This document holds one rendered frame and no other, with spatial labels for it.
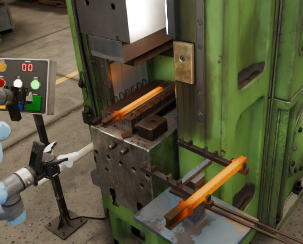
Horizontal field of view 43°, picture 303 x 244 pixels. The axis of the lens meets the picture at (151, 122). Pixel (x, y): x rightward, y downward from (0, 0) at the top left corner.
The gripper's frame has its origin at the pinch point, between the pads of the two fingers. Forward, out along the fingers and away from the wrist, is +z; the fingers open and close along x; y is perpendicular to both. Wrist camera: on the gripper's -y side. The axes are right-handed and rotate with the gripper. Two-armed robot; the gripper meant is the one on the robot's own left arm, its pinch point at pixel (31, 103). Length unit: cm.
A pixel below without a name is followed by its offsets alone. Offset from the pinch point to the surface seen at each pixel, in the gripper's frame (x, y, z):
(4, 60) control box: 18.9, 21.3, 3.2
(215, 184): -96, -23, -42
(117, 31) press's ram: -52, 31, -23
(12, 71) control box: 13.7, 15.5, 3.2
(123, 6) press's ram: -56, 39, -30
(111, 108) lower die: -39.6, -0.4, 7.9
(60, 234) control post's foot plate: 9, -85, 56
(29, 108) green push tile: 2.1, -2.6, 2.5
